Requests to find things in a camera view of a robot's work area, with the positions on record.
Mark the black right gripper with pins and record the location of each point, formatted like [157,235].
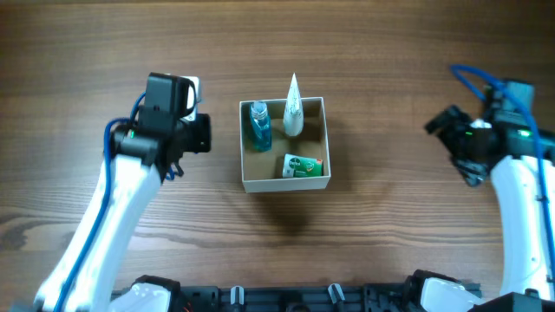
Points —
[453,136]

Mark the blue mouthwash bottle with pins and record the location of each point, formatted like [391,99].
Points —
[261,125]

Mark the white lotion tube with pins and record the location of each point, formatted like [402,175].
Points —
[293,112]

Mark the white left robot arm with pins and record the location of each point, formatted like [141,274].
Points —
[140,153]

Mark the white cardboard box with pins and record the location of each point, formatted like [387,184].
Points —
[263,171]

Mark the green soap box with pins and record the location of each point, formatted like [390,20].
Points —
[301,167]

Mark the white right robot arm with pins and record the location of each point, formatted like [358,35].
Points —
[499,146]

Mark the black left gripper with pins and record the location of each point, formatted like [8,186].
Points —
[201,133]

